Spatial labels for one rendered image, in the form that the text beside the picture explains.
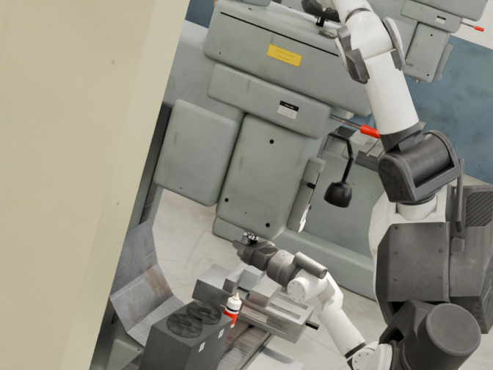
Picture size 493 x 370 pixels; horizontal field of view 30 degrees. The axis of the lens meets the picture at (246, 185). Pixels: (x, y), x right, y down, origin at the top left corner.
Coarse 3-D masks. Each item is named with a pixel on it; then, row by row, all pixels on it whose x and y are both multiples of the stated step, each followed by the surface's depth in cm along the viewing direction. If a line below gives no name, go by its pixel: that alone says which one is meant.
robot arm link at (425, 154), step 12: (396, 132) 195; (408, 132) 195; (420, 132) 200; (384, 144) 199; (396, 144) 198; (408, 144) 199; (420, 144) 200; (432, 144) 200; (444, 144) 200; (408, 156) 197; (420, 156) 198; (432, 156) 199; (444, 156) 200; (420, 168) 197; (432, 168) 199; (444, 168) 202; (420, 180) 199
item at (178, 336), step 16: (192, 304) 236; (208, 304) 238; (160, 320) 226; (176, 320) 226; (192, 320) 228; (208, 320) 231; (224, 320) 236; (160, 336) 222; (176, 336) 221; (192, 336) 223; (208, 336) 226; (224, 336) 237; (144, 352) 225; (160, 352) 223; (176, 352) 221; (192, 352) 221; (208, 352) 231; (144, 368) 226; (160, 368) 224; (176, 368) 222; (192, 368) 225; (208, 368) 236
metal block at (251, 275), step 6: (246, 270) 279; (252, 270) 280; (258, 270) 281; (246, 276) 279; (252, 276) 279; (258, 276) 278; (240, 282) 280; (246, 282) 280; (252, 282) 279; (246, 288) 280; (252, 288) 279
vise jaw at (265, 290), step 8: (264, 280) 283; (272, 280) 284; (256, 288) 276; (264, 288) 278; (272, 288) 280; (280, 288) 286; (256, 296) 275; (264, 296) 274; (272, 296) 278; (264, 304) 274
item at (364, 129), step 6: (336, 120) 233; (342, 120) 232; (348, 120) 232; (354, 126) 231; (360, 126) 231; (366, 126) 230; (360, 132) 231; (366, 132) 230; (372, 132) 229; (378, 132) 229; (378, 138) 230
